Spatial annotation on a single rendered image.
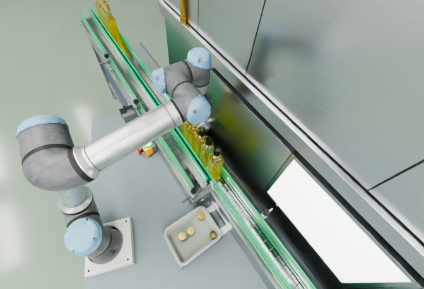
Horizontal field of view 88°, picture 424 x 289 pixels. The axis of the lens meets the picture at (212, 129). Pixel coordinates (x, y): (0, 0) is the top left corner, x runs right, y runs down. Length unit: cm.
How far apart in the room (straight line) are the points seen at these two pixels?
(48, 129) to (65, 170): 14
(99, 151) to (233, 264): 83
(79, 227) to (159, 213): 39
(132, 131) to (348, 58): 52
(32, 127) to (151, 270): 78
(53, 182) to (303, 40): 68
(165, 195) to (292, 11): 100
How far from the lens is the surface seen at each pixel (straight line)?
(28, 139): 70
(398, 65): 53
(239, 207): 110
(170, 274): 118
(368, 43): 54
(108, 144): 59
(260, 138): 84
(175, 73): 67
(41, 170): 64
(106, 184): 134
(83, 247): 98
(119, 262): 115
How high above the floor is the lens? 192
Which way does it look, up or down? 55 degrees down
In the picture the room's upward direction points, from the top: 8 degrees clockwise
